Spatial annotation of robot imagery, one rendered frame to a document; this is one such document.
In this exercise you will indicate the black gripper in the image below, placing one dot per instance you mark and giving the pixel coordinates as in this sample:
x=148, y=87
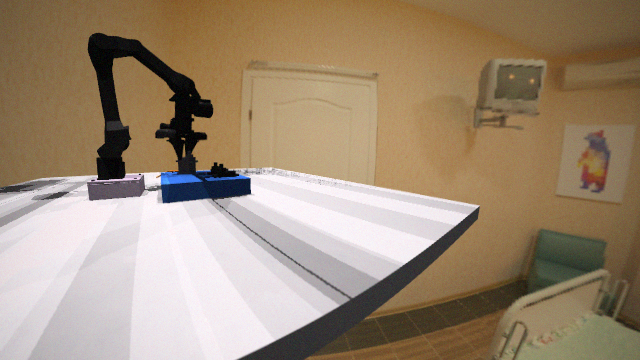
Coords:
x=182, y=126

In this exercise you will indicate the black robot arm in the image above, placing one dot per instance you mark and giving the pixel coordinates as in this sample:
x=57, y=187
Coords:
x=102, y=50

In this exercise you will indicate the blue flat panel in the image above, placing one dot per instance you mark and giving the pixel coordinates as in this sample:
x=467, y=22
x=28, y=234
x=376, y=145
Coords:
x=219, y=182

